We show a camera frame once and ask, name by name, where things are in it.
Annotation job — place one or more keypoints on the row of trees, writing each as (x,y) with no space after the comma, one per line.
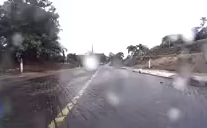
(137,50)

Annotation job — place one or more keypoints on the grey brick paved road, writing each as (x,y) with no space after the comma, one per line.
(124,100)

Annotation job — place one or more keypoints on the pale kerb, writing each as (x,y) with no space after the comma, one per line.
(157,73)

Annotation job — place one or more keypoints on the yellow painted line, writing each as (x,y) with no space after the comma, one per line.
(65,111)

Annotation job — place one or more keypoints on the earth verge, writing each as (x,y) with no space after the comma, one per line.
(41,69)

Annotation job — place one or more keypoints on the brown earth embankment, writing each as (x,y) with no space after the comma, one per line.
(177,61)

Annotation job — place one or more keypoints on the large dark green tree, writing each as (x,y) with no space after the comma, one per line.
(31,30)

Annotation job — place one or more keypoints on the trees on embankment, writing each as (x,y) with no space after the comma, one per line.
(203,33)

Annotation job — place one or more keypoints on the white post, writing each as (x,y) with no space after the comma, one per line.
(149,64)
(21,66)

